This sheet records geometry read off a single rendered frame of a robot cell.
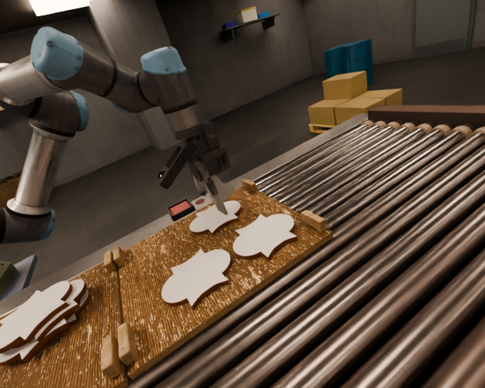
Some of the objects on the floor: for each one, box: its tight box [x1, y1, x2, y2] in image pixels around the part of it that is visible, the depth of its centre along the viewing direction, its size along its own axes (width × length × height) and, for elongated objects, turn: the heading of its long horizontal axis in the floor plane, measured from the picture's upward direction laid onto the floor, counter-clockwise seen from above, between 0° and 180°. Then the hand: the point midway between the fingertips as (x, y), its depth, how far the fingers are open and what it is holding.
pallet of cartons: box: [308, 71, 402, 133], centre depth 333 cm, size 113×86×63 cm
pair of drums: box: [324, 38, 373, 85], centre depth 549 cm, size 71×118×85 cm, turn 60°
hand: (212, 205), depth 63 cm, fingers open, 14 cm apart
